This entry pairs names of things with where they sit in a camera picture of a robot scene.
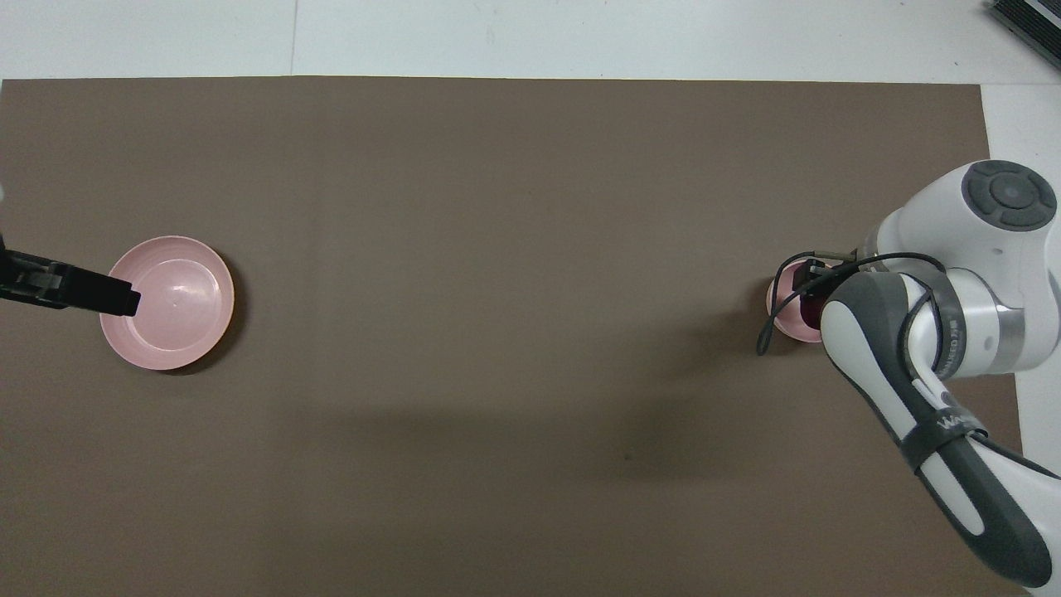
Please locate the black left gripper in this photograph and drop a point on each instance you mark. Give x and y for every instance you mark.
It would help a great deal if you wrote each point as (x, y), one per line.
(29, 280)

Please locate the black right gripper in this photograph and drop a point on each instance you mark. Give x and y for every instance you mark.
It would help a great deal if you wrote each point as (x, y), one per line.
(833, 269)

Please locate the dark red apple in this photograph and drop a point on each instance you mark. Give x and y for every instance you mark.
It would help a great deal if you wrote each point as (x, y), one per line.
(808, 311)

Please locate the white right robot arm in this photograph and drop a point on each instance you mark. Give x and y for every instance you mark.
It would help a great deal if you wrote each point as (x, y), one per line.
(978, 282)

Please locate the pink bowl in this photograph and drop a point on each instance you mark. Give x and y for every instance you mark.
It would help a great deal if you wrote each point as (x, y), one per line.
(783, 319)

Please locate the pink plate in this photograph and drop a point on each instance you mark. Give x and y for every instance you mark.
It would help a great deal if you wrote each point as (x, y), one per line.
(178, 307)

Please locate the brown table mat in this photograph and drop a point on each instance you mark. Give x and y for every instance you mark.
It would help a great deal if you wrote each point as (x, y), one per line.
(530, 249)

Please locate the grey ribbed device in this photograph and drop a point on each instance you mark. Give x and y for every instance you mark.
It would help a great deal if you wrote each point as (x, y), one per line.
(1032, 21)

